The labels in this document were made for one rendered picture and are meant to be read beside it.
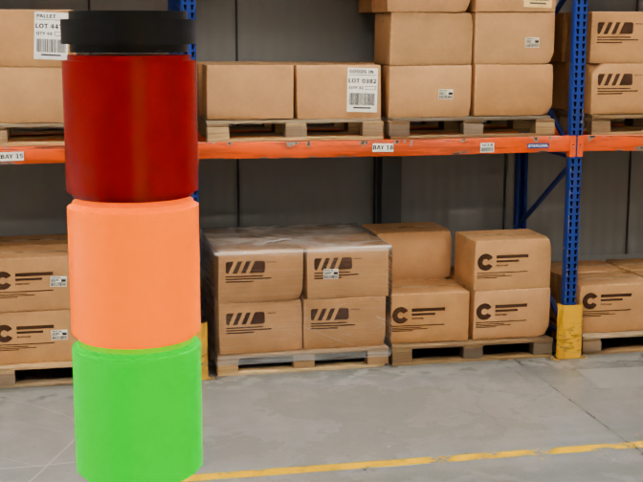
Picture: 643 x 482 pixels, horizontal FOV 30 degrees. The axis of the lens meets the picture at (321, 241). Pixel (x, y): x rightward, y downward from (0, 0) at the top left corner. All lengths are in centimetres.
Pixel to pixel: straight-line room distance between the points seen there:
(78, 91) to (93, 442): 13
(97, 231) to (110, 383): 6
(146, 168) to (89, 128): 3
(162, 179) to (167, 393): 8
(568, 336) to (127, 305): 838
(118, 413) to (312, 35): 900
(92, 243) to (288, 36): 896
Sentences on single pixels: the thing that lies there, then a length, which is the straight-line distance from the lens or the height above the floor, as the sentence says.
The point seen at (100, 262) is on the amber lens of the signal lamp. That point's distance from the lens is 45.
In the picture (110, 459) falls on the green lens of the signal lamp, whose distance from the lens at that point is 47.
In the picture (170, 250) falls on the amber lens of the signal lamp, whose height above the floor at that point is 225.
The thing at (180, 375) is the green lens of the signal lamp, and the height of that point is 220.
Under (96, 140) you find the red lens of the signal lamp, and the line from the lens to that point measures 44.
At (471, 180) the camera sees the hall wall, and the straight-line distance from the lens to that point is 985.
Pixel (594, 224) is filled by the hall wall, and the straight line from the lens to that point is 1031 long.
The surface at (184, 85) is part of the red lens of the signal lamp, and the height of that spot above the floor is 231.
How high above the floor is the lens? 233
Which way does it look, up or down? 10 degrees down
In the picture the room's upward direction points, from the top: straight up
